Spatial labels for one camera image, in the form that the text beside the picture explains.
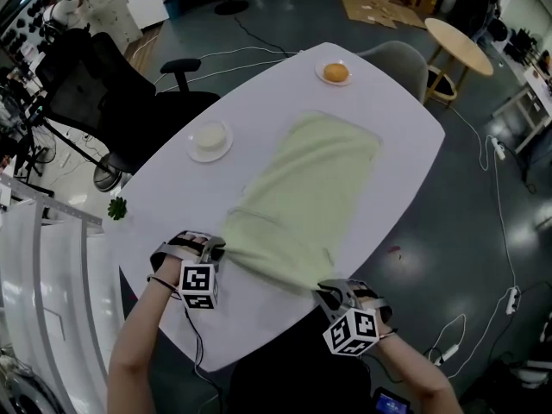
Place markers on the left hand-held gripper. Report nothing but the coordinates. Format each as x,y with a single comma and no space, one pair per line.
198,285

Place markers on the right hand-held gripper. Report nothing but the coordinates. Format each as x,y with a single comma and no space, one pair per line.
353,332

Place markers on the light green cloth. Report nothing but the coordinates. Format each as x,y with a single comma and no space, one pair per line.
310,196

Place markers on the person's right forearm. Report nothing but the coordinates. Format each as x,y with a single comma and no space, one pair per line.
418,373

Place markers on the person's left forearm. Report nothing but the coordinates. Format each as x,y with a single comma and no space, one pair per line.
133,352

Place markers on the person's left hand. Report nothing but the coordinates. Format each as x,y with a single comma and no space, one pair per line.
196,242

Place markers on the person's right hand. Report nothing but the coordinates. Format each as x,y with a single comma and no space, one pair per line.
364,293

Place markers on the person's black clothing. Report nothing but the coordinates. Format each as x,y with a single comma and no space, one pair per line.
297,369

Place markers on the small green potted plant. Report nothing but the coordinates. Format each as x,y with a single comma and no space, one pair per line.
117,208

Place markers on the white cup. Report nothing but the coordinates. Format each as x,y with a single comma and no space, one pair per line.
210,135

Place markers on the black device blue screen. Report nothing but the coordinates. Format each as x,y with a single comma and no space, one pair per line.
390,403

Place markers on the white power strip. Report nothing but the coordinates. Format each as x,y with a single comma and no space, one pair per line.
448,353
512,300
499,147

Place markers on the white metal shelving rack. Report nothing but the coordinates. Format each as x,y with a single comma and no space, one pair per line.
56,296

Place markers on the black mesh office chair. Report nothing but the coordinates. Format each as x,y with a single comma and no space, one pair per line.
103,97

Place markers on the orange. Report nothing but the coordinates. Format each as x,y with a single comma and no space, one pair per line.
335,71

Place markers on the grey white oval device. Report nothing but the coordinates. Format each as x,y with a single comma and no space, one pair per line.
26,395

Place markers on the grey shell chair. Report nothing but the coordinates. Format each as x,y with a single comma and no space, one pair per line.
397,65

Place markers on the white locker cabinet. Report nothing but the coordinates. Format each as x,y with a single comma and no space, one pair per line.
129,2

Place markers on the white desk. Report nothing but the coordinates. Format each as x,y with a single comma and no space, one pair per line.
526,102

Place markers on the round wooden table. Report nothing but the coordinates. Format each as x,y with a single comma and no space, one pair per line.
459,43

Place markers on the flattened cardboard sheets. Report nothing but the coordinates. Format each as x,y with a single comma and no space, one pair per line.
375,9

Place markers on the black floor stand with camera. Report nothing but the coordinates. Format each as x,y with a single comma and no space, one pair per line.
105,177

